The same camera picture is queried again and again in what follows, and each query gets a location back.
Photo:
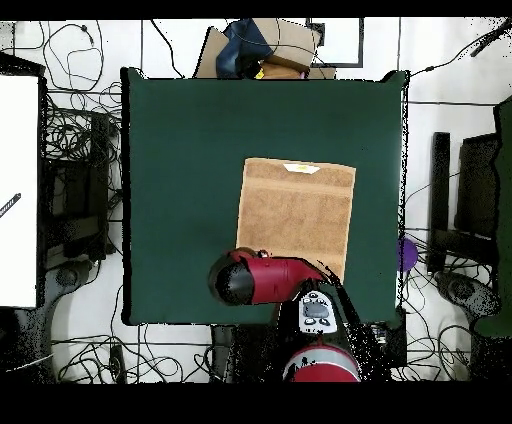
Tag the tan terry towel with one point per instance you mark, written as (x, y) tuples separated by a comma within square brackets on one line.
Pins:
[(296, 208)]

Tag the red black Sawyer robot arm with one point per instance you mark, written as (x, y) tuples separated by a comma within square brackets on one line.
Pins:
[(272, 280)]

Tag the dark green table cloth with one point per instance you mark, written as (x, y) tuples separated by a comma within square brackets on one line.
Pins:
[(192, 180)]

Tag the purple round object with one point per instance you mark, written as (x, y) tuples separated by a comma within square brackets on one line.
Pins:
[(408, 254)]

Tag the dark blue garment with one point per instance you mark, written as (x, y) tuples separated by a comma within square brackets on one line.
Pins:
[(240, 48)]

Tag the black metal rack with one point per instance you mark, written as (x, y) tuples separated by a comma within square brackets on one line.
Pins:
[(96, 160)]

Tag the brown cardboard box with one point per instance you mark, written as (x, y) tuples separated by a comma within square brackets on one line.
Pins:
[(292, 40)]

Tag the black upright bar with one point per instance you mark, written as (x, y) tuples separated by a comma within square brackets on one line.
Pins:
[(439, 180)]

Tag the black power strip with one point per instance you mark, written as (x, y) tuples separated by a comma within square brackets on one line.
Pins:
[(398, 344)]

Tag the grey stand base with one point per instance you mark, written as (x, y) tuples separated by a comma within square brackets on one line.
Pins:
[(460, 290), (68, 276)]

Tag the black power brick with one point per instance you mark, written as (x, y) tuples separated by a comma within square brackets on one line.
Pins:
[(118, 362)]

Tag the black panel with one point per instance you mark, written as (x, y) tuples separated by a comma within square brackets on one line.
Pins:
[(478, 180)]

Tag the white board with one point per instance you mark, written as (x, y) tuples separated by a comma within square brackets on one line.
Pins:
[(18, 160)]

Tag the grey striped rod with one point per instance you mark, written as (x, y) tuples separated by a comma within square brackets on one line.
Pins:
[(10, 204)]

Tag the dark green fabric furniture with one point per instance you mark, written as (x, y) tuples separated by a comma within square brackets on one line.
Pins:
[(506, 200)]

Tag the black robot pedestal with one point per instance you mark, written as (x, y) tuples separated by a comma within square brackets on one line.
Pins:
[(248, 352)]

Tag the black square floor frame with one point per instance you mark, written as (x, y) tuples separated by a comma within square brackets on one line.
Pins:
[(361, 40)]

